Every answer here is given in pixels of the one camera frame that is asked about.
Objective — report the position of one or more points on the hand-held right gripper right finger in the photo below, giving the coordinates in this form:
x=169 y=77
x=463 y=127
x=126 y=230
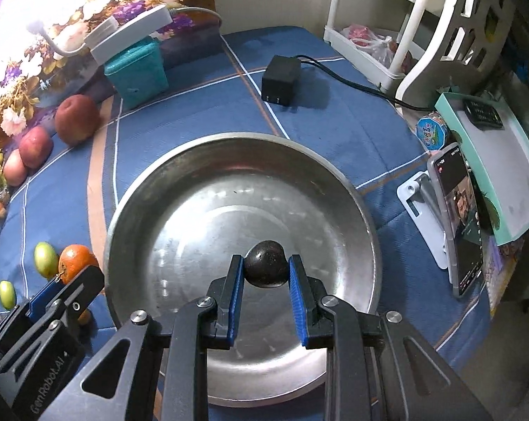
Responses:
x=297 y=302

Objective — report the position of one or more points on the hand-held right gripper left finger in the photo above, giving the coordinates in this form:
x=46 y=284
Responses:
x=236 y=298

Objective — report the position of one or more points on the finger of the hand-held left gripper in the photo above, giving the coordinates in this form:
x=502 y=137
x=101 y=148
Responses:
x=82 y=289
x=43 y=298

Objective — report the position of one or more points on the dark purple plum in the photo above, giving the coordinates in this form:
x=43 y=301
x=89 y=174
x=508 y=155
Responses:
x=264 y=265

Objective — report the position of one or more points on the stainless steel bowl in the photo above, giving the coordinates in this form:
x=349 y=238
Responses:
x=203 y=210

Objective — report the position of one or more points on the small green plum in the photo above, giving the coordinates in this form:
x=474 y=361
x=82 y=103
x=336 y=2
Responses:
x=6 y=294

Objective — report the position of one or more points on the large green plum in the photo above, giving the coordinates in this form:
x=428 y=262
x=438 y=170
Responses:
x=45 y=259

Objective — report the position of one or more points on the pink apple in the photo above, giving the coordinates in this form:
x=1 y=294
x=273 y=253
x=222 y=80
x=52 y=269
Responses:
x=14 y=167

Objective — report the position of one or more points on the white phone stand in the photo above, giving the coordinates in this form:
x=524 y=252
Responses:
x=416 y=201

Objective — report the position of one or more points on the dark red apple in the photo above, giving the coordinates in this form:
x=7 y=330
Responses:
x=77 y=118

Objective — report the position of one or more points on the black smartphone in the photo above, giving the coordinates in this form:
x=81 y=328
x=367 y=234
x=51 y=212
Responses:
x=462 y=228

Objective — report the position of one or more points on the round blue tin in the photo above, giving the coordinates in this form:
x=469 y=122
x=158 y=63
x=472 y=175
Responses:
x=431 y=130

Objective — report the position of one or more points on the black power adapter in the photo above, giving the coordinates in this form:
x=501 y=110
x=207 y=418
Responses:
x=280 y=79

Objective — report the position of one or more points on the teal plastic box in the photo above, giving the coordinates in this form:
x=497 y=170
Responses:
x=137 y=72

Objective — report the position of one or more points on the teal-edged white board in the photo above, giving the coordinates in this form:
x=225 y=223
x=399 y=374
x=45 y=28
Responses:
x=505 y=175

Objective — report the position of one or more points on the white gooseneck desk lamp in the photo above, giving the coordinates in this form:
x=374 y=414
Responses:
x=128 y=35

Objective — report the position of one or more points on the black remote control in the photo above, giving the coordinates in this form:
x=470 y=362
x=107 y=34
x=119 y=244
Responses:
x=483 y=114

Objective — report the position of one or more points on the clear plastic bag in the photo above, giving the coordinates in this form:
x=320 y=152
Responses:
x=378 y=46

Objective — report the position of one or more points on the white plastic storage rack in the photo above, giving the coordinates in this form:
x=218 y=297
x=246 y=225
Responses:
x=444 y=52

